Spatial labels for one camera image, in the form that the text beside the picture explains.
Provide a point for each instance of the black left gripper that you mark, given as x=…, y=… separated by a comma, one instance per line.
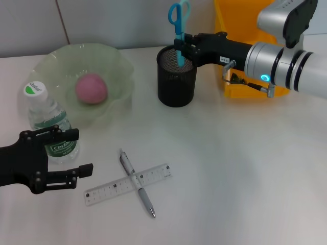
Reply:
x=23, y=163

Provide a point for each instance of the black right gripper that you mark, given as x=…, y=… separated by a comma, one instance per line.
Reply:
x=222, y=51

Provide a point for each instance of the blue scissors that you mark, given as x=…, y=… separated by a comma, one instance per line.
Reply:
x=178, y=25

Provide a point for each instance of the clear green-label water bottle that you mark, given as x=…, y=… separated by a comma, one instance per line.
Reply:
x=43, y=112

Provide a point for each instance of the clear plastic ruler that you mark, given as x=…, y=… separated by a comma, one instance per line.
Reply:
x=112, y=187

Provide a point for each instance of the green plastic wrapper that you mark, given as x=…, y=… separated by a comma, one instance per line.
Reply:
x=237, y=79

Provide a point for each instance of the pink peach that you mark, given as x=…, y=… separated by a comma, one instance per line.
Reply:
x=90, y=88

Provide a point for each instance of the grey ballpoint pen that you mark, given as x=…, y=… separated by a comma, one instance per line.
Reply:
x=143, y=196

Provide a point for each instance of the black mesh pen cup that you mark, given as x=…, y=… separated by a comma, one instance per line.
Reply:
x=176, y=86

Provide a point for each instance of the green glass fruit plate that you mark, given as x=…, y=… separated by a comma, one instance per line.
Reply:
x=115, y=76

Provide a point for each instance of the yellow plastic bin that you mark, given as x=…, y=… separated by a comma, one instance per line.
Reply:
x=230, y=23

